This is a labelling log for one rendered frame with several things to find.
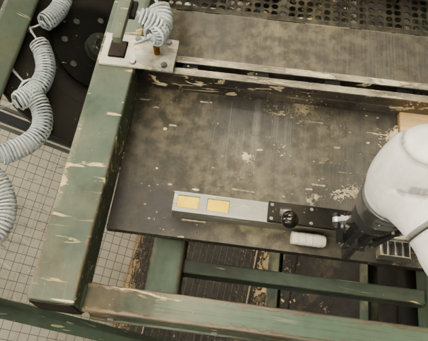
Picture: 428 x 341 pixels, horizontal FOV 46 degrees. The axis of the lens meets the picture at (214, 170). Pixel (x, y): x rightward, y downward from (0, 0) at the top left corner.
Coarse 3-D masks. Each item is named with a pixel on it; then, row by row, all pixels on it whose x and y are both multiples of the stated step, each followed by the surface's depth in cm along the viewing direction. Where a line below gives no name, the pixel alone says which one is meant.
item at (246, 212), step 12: (180, 192) 117; (204, 204) 116; (240, 204) 116; (252, 204) 116; (264, 204) 116; (180, 216) 118; (192, 216) 117; (204, 216) 116; (216, 216) 115; (228, 216) 115; (240, 216) 115; (252, 216) 115; (264, 216) 115; (276, 228) 117; (300, 228) 115; (312, 228) 114; (396, 240) 114
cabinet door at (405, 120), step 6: (402, 114) 131; (408, 114) 131; (414, 114) 131; (420, 114) 131; (402, 120) 130; (408, 120) 130; (414, 120) 130; (420, 120) 130; (426, 120) 130; (402, 126) 129; (408, 126) 129
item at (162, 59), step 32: (128, 64) 125; (160, 64) 125; (192, 64) 131; (224, 64) 130; (256, 64) 131; (256, 96) 133; (288, 96) 131; (320, 96) 130; (352, 96) 128; (384, 96) 127; (416, 96) 127
